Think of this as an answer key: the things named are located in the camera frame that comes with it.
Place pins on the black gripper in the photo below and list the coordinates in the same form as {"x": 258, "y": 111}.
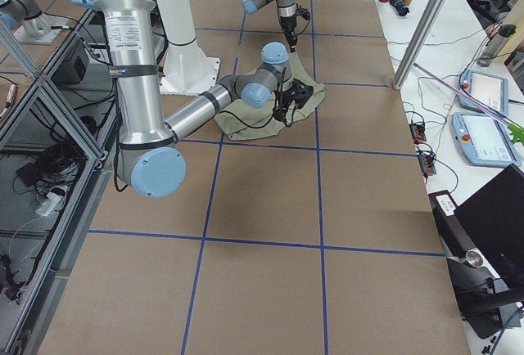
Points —
{"x": 288, "y": 24}
{"x": 291, "y": 94}

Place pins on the olive green long-sleeve shirt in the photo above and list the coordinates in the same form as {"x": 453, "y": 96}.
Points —
{"x": 241, "y": 123}

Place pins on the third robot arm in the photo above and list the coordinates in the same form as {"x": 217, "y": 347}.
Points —
{"x": 25, "y": 13}

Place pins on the folded dark blue umbrella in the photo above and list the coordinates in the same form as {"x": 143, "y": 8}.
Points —
{"x": 400, "y": 8}

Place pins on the near teach pendant tablet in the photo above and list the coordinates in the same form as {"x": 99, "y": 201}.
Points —
{"x": 483, "y": 141}

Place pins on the teach pendant tablet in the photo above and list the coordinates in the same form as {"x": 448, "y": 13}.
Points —
{"x": 483, "y": 141}
{"x": 489, "y": 89}

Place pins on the far teach pendant tablet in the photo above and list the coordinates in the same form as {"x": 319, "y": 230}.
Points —
{"x": 489, "y": 89}

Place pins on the grey water bottle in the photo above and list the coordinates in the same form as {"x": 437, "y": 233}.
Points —
{"x": 498, "y": 35}

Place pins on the black box with label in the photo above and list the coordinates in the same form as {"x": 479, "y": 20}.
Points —
{"x": 451, "y": 231}

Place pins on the reacher grabber stick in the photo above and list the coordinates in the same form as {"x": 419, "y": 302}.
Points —
{"x": 515, "y": 129}

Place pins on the black laptop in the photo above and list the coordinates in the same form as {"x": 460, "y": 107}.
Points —
{"x": 493, "y": 220}

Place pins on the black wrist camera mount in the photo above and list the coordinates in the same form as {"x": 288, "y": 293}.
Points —
{"x": 302, "y": 12}
{"x": 301, "y": 93}

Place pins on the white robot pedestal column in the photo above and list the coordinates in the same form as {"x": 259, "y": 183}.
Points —
{"x": 187, "y": 70}

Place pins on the aluminium camera post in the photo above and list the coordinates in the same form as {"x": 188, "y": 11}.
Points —
{"x": 416, "y": 43}

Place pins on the aluminium frame rack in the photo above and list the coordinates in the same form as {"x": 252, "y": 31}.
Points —
{"x": 55, "y": 140}

